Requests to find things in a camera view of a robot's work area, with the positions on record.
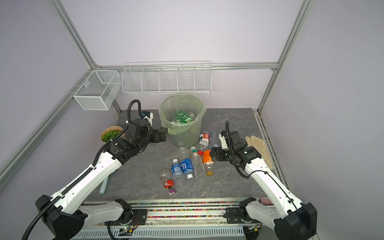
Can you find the white mesh side basket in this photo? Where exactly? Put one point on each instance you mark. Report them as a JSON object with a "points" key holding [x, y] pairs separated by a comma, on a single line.
{"points": [[99, 90]]}

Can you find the beige plant pot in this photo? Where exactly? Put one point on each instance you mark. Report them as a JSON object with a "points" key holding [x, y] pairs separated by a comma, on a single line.
{"points": [[112, 128]]}

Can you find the green bagged waste bin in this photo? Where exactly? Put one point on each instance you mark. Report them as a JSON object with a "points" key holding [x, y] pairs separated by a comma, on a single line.
{"points": [[186, 134]]}

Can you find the purple pink tool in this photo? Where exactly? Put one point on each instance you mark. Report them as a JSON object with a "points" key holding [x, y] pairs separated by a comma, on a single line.
{"points": [[266, 201]]}

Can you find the clear bottle green cap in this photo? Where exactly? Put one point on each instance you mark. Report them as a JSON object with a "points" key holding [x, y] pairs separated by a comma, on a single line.
{"points": [[197, 162]]}

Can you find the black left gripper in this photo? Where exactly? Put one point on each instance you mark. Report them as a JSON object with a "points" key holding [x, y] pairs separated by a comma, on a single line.
{"points": [[157, 139]]}

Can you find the beige wooden brush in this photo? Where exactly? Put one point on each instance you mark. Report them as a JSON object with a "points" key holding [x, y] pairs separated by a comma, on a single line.
{"points": [[261, 146]]}

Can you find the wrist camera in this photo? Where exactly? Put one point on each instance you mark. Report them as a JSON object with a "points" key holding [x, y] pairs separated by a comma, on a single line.
{"points": [[223, 140], [149, 116]]}

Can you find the clear bottle blue cap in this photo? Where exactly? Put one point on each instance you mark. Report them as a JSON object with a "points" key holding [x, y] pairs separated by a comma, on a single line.
{"points": [[214, 141]]}

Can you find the blue label bottle white cap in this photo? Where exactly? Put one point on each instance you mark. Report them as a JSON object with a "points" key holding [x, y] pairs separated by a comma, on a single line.
{"points": [[186, 162]]}

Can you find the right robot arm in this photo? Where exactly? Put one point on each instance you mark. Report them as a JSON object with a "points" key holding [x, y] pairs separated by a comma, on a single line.
{"points": [[288, 217]]}

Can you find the small blue label bottle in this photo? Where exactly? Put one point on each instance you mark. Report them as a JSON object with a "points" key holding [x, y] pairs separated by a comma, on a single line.
{"points": [[177, 173]]}

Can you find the red label purple cap bottle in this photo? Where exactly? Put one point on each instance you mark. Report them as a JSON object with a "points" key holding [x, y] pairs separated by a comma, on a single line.
{"points": [[170, 186]]}

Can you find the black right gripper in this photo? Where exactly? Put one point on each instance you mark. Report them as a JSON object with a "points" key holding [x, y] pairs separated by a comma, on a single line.
{"points": [[217, 151]]}

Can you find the aluminium frame corner post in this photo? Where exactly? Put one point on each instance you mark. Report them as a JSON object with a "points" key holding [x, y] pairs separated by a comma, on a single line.
{"points": [[69, 27]]}

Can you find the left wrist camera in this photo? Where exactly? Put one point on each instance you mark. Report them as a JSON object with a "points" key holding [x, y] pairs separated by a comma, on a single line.
{"points": [[149, 116]]}

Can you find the white wire wall basket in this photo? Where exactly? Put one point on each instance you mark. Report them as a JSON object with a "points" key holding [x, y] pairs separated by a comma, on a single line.
{"points": [[167, 77]]}

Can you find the green artificial plant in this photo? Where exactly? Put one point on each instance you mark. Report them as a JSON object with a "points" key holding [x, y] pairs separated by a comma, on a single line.
{"points": [[110, 135]]}

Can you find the crushed green bottle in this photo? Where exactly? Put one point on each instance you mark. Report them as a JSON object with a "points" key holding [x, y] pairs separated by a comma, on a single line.
{"points": [[181, 117]]}

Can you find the orange label bottle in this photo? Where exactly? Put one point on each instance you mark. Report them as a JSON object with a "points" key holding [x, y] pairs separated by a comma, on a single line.
{"points": [[208, 163]]}

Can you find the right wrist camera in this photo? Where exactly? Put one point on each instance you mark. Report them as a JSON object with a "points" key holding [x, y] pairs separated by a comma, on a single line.
{"points": [[223, 140]]}

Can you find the red label cola bottle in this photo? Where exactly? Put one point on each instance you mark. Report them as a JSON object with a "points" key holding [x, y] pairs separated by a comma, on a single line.
{"points": [[204, 138]]}

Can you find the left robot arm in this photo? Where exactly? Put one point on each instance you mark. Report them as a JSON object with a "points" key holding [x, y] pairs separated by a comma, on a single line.
{"points": [[63, 212]]}

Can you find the right aluminium frame post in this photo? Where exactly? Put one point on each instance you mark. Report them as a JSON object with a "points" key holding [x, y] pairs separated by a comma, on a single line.
{"points": [[302, 15]]}

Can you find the teal garden trowel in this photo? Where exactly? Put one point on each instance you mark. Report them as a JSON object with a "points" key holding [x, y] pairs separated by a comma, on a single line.
{"points": [[104, 185]]}

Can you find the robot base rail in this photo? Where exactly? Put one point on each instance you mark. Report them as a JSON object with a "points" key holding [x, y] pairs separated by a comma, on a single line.
{"points": [[189, 219]]}

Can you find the clear bottle yellow cap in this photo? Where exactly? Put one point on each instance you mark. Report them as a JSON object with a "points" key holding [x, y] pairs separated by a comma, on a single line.
{"points": [[165, 176]]}

